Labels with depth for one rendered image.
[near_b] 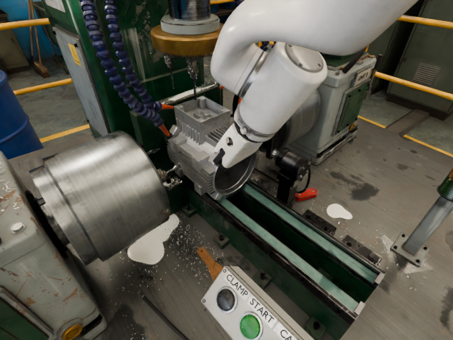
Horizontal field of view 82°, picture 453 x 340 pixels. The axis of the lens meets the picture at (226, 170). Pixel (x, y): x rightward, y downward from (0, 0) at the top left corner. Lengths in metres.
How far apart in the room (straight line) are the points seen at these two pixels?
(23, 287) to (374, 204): 0.97
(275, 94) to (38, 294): 0.50
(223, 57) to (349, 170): 0.86
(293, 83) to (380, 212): 0.73
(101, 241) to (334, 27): 0.50
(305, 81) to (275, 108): 0.06
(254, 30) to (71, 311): 0.59
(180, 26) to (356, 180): 0.82
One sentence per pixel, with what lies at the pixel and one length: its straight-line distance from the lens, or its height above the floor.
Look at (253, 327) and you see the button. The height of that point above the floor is 1.07.
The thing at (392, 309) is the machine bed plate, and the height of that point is 0.80.
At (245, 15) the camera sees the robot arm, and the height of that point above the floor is 1.41.
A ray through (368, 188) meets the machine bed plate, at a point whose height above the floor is 0.80.
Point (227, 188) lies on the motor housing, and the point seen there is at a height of 0.94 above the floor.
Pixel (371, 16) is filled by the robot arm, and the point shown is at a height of 1.43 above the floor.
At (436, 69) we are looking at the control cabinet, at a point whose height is 0.50.
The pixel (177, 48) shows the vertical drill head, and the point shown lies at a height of 1.32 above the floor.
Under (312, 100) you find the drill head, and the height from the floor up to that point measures 1.10.
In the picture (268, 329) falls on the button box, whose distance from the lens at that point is 0.42.
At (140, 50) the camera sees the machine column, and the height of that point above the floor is 1.26.
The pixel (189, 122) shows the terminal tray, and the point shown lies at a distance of 0.71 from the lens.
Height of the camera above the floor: 1.47
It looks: 40 degrees down
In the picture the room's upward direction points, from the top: straight up
